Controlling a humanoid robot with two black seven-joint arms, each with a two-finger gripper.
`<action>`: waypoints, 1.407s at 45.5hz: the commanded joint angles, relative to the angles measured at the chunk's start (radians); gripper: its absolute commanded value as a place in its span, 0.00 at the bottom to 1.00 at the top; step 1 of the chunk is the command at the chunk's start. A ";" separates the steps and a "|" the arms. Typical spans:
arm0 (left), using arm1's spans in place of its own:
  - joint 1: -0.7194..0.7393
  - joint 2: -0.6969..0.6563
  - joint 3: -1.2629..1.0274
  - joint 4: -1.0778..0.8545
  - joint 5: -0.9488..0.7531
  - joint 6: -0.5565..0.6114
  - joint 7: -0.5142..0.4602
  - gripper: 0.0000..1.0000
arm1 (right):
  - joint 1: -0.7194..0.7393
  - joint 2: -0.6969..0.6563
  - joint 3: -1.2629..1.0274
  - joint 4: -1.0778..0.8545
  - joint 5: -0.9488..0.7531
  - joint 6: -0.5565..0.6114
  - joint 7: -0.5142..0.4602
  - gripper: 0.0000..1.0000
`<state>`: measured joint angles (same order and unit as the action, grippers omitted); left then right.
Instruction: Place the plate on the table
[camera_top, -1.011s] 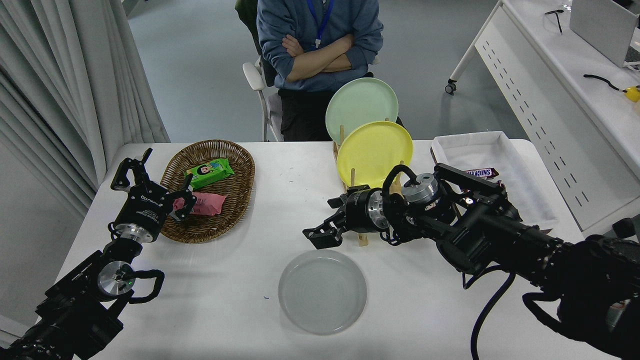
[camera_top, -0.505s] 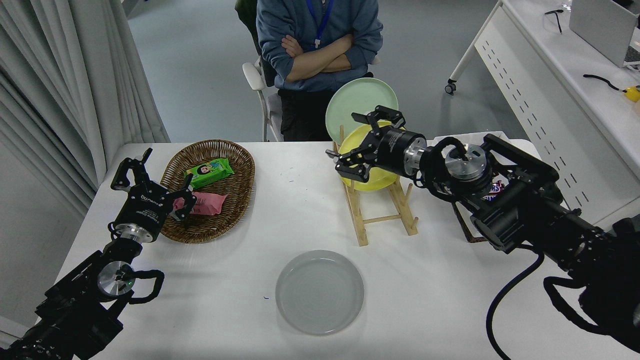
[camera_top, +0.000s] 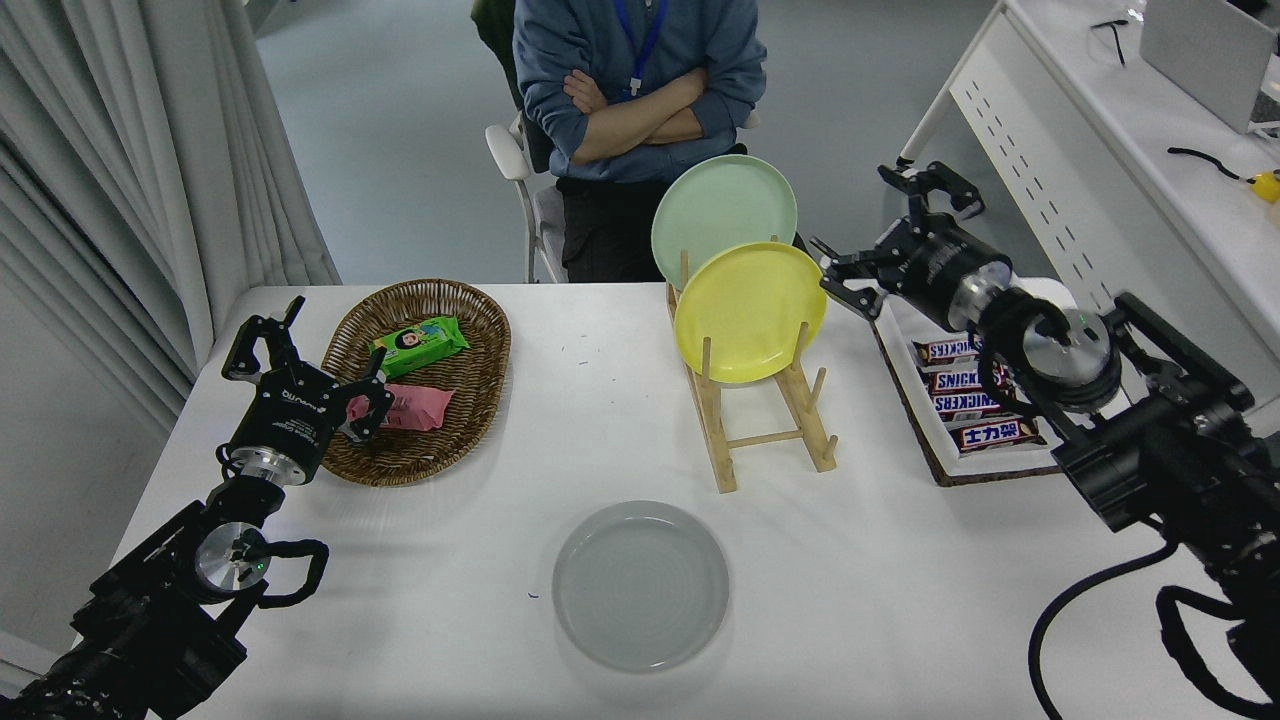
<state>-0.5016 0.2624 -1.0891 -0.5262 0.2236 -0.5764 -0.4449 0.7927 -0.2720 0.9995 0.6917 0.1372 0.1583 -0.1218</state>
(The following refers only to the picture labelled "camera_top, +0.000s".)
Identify white chair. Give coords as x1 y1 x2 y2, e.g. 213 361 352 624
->
485 115 566 284

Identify wooden plate rack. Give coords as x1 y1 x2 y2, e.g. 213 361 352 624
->
665 235 839 494

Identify white desk with perforated panel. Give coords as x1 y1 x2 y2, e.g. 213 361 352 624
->
895 0 1280 441

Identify black cable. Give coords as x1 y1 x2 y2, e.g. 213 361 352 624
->
1167 148 1253 186

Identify person's right hand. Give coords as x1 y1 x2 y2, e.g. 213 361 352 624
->
652 108 704 147

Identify person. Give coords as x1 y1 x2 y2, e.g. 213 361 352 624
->
512 0 769 284

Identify green snack pack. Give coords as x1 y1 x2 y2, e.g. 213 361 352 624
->
370 316 470 381

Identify Snickers bar with Chinese print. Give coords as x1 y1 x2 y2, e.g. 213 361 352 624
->
950 418 1047 453

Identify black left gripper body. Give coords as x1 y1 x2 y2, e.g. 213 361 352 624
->
226 362 349 473

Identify brown Snickers bar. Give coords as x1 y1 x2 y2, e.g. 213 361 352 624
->
932 393 1013 419
925 367 1011 393
912 335 987 366

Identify pale grey curtain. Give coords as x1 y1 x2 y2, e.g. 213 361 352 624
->
0 0 341 436

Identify silver laptop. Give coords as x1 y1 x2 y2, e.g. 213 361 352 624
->
1138 0 1280 136

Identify blue lanyard with badge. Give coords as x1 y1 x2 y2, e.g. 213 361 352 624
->
613 0 669 102

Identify white lined tray dark base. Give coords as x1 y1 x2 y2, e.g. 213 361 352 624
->
865 275 1079 487

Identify grey round plate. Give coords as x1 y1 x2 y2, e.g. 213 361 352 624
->
552 500 731 673

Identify black eyeglasses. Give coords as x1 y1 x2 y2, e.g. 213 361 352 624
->
1088 18 1129 67

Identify yellow round plate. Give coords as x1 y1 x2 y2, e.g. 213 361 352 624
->
673 241 828 385

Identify dark green jacket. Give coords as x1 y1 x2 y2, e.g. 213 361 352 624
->
469 0 551 176

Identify brown wicker basket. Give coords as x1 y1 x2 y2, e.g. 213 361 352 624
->
319 279 511 489

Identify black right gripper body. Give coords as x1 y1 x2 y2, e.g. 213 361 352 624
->
882 222 1012 323

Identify person's left hand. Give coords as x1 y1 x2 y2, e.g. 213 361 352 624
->
562 68 607 117

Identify pale green round plate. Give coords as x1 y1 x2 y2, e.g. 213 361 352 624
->
651 154 799 291

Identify pink snack pack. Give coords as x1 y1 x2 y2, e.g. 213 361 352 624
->
345 384 454 434

